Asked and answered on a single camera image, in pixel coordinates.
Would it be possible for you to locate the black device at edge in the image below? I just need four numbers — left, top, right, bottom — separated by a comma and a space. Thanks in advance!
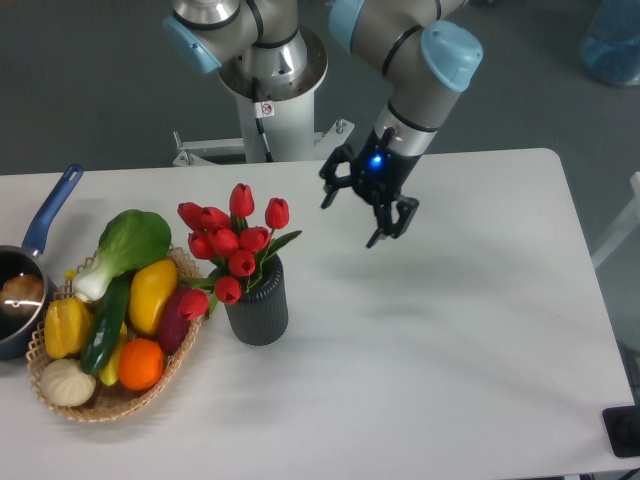
602, 405, 639, 458

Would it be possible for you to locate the brown bread roll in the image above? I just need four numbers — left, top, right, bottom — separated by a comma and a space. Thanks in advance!
1, 274, 44, 316

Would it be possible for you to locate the blue handled saucepan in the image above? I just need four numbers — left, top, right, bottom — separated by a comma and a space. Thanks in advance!
1, 164, 84, 361

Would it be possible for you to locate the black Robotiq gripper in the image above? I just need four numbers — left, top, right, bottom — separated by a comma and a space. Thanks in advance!
319, 127, 419, 248

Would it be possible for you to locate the green cucumber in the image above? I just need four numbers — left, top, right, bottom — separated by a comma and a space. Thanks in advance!
80, 273, 132, 375

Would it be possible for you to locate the black pedestal cable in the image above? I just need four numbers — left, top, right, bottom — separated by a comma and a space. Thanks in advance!
249, 77, 275, 164

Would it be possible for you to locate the green bok choy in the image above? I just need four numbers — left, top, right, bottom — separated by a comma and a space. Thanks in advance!
72, 209, 172, 302

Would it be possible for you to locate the yellow bell pepper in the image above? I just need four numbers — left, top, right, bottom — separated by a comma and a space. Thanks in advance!
44, 297, 93, 359

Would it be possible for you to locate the yellow banana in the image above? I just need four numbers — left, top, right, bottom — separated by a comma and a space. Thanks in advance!
99, 323, 128, 387

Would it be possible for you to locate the dark grey ribbed vase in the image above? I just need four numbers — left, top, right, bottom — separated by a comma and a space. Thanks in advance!
225, 255, 289, 346

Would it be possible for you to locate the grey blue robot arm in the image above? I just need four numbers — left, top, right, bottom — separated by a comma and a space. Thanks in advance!
163, 1, 483, 239

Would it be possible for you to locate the woven wicker basket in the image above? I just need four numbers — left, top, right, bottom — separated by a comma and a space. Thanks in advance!
26, 245, 203, 422

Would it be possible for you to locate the white steamed bun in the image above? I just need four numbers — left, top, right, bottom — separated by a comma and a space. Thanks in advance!
40, 359, 96, 407

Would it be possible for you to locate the red tulip bouquet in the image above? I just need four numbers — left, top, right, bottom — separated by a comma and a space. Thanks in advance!
177, 183, 302, 313

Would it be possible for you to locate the yellow mango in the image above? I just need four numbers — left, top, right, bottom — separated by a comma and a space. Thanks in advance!
128, 258, 178, 336

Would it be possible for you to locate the blue translucent bin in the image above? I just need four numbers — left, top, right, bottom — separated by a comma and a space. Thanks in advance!
579, 0, 639, 86

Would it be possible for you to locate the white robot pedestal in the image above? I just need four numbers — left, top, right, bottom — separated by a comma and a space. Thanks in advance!
173, 26, 355, 167

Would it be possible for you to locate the orange fruit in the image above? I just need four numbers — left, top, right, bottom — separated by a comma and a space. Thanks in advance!
118, 338, 164, 391

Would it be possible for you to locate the purple sweet potato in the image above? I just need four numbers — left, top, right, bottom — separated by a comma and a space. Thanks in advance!
157, 286, 192, 354

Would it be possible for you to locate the white furniture at right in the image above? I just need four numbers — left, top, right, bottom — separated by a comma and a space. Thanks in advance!
591, 172, 639, 269

